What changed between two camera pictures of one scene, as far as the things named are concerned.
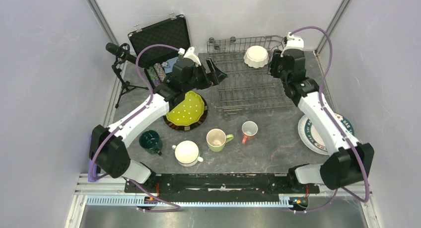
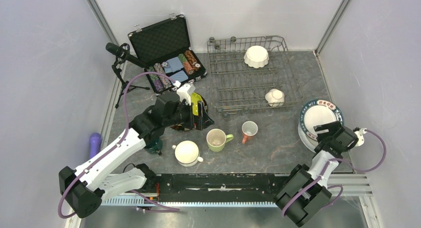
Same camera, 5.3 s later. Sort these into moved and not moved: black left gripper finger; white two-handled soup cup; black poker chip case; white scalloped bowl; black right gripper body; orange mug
Moved: black right gripper body; black left gripper finger
Not moved: white scalloped bowl; orange mug; white two-handled soup cup; black poker chip case
